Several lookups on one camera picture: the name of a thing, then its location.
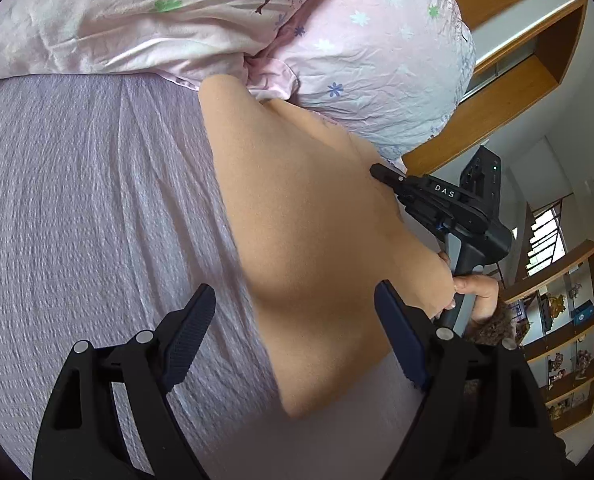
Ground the tan garment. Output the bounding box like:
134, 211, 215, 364
199, 75, 454, 418

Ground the person's right hand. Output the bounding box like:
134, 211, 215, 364
428, 252, 499, 330

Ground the staircase railing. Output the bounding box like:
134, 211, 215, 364
515, 193, 573, 282

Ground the pink floral pillow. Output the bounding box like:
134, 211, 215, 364
248, 0, 476, 162

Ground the wooden display bookshelf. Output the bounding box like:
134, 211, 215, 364
501, 240, 594, 434

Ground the wooden headboard shelf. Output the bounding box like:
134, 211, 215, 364
402, 0, 588, 174

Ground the lavender bed sheet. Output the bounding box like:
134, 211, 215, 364
0, 75, 419, 479

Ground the white floral pillow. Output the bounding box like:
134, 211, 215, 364
0, 0, 306, 89

